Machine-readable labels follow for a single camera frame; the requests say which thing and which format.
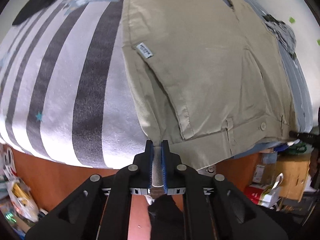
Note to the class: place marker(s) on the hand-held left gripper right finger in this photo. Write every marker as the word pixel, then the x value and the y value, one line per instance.
pixel 164 162

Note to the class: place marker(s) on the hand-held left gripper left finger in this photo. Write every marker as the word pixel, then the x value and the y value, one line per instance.
pixel 149 162

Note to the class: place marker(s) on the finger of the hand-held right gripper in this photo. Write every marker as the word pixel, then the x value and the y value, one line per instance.
pixel 306 137

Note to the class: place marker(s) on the khaki pants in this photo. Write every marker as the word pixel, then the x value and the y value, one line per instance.
pixel 200 67

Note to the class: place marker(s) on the brown cardboard box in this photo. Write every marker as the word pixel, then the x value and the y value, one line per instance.
pixel 292 180

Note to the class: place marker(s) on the labelled cardboard box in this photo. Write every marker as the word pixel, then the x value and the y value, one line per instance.
pixel 262 170

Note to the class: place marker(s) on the white green plastic bag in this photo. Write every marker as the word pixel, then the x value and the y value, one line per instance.
pixel 271 192

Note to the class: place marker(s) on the red white carton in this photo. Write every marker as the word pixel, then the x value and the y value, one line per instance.
pixel 253 195

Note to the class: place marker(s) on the grey striped shirt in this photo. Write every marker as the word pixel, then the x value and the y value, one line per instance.
pixel 282 32

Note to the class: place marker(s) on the bed with striped star sheet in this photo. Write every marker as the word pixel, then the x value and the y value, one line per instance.
pixel 62 80

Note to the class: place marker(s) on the white headboard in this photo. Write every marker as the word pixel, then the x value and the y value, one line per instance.
pixel 307 10

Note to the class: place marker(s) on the clear plastic bag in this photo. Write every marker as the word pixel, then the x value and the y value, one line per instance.
pixel 20 197

